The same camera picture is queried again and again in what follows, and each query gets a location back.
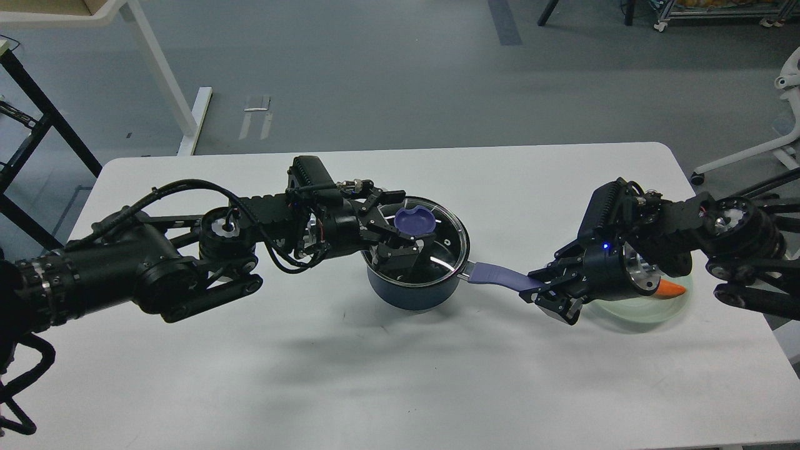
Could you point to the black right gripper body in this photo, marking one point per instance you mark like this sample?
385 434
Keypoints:
614 271

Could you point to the glass pot lid purple knob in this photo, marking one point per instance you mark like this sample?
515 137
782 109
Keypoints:
450 248

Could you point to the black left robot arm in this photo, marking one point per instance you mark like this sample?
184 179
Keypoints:
189 247

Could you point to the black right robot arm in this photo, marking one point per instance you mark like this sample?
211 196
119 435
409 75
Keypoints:
630 238

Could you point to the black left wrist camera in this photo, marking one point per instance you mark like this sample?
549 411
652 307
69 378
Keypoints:
309 174

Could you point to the black metal rack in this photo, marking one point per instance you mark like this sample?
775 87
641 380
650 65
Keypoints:
51 120

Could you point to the white table frame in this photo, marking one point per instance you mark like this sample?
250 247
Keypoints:
108 51

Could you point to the orange toy carrot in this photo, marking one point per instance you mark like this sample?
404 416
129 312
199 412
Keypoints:
669 290

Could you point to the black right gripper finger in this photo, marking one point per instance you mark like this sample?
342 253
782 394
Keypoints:
566 271
562 303

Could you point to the blue saucepan purple handle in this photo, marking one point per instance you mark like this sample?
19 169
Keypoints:
422 299

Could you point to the pale green plate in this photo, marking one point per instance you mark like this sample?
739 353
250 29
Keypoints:
645 310

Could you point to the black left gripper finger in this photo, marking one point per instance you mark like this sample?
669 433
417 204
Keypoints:
398 256
372 200

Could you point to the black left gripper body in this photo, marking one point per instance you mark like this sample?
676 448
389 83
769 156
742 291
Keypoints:
340 229

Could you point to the metal wheeled cart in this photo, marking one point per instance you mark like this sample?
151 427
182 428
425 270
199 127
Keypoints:
770 14

